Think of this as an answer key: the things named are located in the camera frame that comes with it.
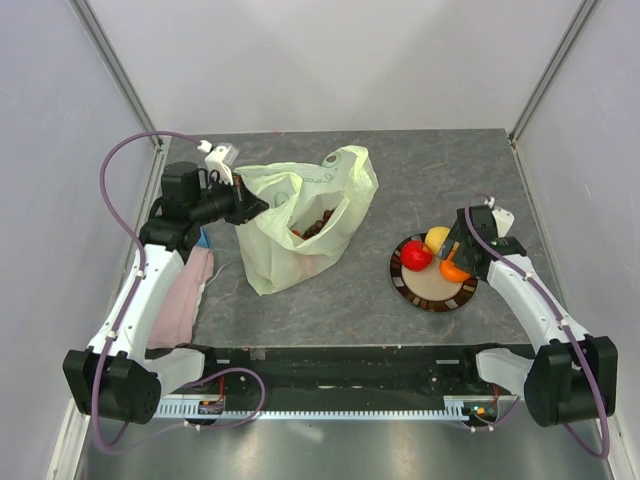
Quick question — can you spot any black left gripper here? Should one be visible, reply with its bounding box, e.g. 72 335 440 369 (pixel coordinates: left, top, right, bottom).
189 171 268 226

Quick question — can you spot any orange fruit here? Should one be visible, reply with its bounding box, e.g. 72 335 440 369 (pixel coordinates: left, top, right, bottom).
439 251 471 283

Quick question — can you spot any yellow lemon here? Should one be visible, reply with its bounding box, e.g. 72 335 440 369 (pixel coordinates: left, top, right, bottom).
424 226 450 254

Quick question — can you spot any red apple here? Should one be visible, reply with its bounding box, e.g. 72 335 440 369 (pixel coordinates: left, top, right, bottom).
400 240 433 272

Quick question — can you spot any green avocado print plastic bag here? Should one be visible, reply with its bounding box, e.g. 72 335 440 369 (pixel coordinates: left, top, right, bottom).
236 145 379 295

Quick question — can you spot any purple grape bunch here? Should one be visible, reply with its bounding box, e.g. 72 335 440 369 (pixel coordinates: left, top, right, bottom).
301 210 334 240

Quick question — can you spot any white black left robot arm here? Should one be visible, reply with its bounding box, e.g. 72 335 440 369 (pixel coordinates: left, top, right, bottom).
63 162 269 424

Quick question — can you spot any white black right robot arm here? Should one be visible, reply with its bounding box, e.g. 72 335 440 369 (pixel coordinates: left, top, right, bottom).
437 204 618 427

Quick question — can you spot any blue cloth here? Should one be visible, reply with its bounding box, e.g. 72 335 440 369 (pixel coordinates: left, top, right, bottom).
196 228 212 250

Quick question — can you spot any dark round fruit plate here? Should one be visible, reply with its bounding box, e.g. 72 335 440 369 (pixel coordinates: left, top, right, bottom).
389 233 478 313

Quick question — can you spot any pink folded cloth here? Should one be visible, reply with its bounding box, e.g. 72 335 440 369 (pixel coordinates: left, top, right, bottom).
147 246 214 349

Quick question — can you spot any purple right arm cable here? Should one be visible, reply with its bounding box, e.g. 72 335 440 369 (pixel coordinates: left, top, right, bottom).
463 194 612 461

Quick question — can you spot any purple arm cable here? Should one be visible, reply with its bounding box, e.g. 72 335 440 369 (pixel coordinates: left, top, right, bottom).
92 130 206 454
463 194 612 461

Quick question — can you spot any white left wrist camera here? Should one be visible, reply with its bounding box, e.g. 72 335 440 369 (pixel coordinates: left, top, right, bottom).
197 140 239 185

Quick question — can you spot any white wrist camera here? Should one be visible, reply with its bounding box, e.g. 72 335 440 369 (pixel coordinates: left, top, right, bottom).
484 196 515 237
197 140 239 185

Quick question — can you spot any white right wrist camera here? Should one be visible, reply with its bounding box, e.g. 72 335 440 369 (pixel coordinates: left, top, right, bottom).
484 196 515 237

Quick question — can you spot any light blue cable duct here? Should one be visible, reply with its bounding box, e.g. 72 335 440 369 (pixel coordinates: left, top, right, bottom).
154 390 493 421

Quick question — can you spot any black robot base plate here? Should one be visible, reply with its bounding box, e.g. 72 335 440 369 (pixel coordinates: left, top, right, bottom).
184 345 508 408

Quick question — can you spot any aluminium frame post left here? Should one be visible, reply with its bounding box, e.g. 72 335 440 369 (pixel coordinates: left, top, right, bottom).
69 0 155 132

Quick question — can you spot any aluminium frame post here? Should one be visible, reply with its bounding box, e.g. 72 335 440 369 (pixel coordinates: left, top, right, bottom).
69 0 155 132
508 0 601 148

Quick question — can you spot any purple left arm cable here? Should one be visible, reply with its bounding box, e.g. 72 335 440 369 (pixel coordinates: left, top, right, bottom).
92 130 206 454

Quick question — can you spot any aluminium frame post right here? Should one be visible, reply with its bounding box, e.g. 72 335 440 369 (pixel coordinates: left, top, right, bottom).
508 0 601 148

